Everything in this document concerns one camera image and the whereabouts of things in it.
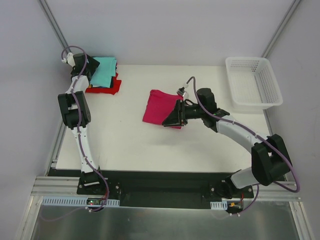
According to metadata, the crimson pink t shirt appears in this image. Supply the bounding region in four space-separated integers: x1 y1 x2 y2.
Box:
142 89 183 126

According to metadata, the teal t shirt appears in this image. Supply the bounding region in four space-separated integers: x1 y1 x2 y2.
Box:
90 57 117 88

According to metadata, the red t shirt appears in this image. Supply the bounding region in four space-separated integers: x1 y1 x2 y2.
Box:
85 73 122 95

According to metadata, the white plastic basket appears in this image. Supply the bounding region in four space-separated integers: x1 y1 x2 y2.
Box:
225 56 283 112

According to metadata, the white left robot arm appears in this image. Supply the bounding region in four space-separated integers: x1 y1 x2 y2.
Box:
57 52 107 195

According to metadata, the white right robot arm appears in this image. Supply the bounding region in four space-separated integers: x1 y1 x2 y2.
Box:
162 88 292 199

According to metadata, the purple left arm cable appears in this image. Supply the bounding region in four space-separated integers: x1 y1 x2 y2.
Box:
61 46 112 206

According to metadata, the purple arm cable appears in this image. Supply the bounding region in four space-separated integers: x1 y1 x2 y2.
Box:
181 76 302 216
61 46 112 206

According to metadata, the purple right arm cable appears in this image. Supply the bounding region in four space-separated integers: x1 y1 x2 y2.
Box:
181 76 302 216

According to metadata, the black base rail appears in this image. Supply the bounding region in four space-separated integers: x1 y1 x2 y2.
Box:
65 169 261 210

